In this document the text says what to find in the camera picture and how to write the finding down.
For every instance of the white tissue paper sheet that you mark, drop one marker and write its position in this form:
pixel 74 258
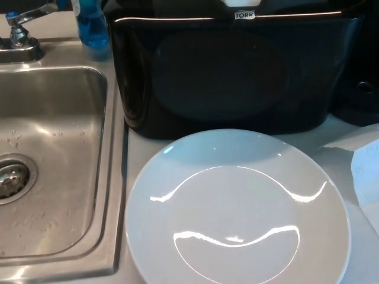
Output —
pixel 367 171
pixel 241 2

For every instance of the black Tork tissue dispenser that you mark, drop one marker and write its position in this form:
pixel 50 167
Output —
pixel 219 83

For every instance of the white ceramic plate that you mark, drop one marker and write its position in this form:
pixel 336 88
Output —
pixel 237 207

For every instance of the stainless steel sink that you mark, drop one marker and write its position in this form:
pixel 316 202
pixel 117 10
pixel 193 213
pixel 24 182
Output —
pixel 56 124

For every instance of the blue dish soap bottle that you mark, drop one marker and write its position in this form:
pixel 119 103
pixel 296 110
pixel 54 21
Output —
pixel 93 35

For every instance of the metal sink drain strainer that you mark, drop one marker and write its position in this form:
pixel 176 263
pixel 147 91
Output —
pixel 12 179

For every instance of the blue plastic item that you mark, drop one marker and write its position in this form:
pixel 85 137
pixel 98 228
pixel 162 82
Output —
pixel 65 3

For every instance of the black countertop appliance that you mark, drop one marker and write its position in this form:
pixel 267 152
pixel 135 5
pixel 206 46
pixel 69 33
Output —
pixel 361 59

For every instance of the chrome faucet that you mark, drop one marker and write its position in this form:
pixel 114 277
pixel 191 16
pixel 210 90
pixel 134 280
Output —
pixel 18 37

